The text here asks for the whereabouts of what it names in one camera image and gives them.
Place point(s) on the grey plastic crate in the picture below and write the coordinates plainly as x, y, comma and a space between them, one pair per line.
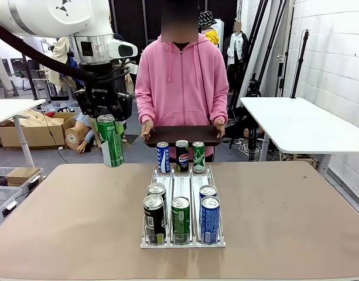
3, 202

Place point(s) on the black Pepsi can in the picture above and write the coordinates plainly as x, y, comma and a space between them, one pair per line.
154, 219
156, 188
182, 156

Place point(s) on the person's left hand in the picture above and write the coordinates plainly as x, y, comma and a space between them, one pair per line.
219, 128

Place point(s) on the black camera tripod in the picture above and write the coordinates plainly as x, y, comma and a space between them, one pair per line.
26, 64

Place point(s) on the blue Pocari can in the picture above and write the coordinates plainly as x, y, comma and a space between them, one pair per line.
210, 222
163, 158
208, 190

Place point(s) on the mannequin torso lying down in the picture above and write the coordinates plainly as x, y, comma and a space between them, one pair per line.
76, 136

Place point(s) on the white side table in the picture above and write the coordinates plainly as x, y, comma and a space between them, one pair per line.
299, 126
9, 108

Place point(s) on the large cardboard box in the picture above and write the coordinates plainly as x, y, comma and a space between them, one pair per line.
30, 134

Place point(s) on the mannequin with yellow hoodie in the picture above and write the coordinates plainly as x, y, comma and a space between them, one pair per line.
211, 32

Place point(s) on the small flat cardboard box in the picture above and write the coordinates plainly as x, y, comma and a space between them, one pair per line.
22, 175

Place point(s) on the white can dispenser rack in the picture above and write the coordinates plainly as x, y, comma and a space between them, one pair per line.
182, 246

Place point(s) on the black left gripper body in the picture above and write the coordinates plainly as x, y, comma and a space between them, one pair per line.
101, 99

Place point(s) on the person's right forearm pink sleeve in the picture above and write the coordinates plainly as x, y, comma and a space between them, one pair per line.
142, 108

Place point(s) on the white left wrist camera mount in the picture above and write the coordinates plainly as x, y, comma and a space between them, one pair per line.
133, 68

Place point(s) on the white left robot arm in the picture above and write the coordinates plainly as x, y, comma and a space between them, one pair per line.
50, 14

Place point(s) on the person's right hand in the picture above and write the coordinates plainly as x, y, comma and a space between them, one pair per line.
147, 130

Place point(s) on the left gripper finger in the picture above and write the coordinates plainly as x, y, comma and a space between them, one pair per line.
84, 102
125, 105

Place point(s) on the person in pink hoodie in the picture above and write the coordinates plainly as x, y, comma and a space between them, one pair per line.
182, 82

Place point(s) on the black light stand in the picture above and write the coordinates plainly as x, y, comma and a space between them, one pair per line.
299, 64

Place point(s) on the mannequin with blue shirt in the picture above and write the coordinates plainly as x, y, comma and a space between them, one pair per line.
60, 58

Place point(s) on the person's left forearm pink sleeve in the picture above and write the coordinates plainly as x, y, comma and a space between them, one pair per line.
220, 108

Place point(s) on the green Chilsung cider can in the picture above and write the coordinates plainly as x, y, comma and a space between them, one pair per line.
113, 146
180, 219
199, 158

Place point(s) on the dark brown serving tray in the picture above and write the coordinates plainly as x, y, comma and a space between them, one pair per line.
182, 134

